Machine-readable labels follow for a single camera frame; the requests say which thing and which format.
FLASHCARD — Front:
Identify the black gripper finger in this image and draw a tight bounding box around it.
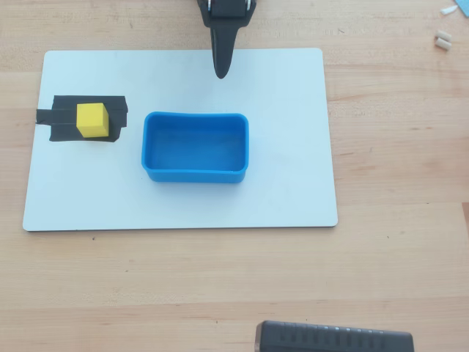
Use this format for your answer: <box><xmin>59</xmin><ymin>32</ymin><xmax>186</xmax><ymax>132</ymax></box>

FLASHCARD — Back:
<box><xmin>219</xmin><ymin>28</ymin><xmax>240</xmax><ymax>79</ymax></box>
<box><xmin>210</xmin><ymin>28</ymin><xmax>222</xmax><ymax>79</ymax></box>

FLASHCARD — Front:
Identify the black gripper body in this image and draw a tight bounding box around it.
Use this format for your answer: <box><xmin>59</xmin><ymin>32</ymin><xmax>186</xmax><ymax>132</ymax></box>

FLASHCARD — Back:
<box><xmin>196</xmin><ymin>0</ymin><xmax>256</xmax><ymax>31</ymax></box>

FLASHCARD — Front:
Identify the yellow cube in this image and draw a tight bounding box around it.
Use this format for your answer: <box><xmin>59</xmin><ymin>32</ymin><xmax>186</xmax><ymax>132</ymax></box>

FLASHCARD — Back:
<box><xmin>75</xmin><ymin>103</ymin><xmax>111</xmax><ymax>139</ymax></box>

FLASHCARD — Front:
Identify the blue rectangular bin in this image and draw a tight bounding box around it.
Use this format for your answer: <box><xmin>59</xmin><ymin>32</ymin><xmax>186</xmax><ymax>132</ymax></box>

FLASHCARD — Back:
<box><xmin>141</xmin><ymin>111</ymin><xmax>251</xmax><ymax>184</ymax></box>

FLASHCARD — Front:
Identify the white board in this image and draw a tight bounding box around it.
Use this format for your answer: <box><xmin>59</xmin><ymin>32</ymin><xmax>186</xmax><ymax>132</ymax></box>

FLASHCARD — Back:
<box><xmin>22</xmin><ymin>48</ymin><xmax>339</xmax><ymax>232</ymax></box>

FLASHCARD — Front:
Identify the black tape patch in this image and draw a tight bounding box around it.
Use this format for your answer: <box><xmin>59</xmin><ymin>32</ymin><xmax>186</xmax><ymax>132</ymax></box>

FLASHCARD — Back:
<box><xmin>35</xmin><ymin>95</ymin><xmax>130</xmax><ymax>144</ymax></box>

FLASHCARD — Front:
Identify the black ribbed device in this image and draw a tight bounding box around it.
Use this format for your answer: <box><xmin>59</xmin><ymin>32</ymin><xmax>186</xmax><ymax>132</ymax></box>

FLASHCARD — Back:
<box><xmin>254</xmin><ymin>320</ymin><xmax>416</xmax><ymax>352</ymax></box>

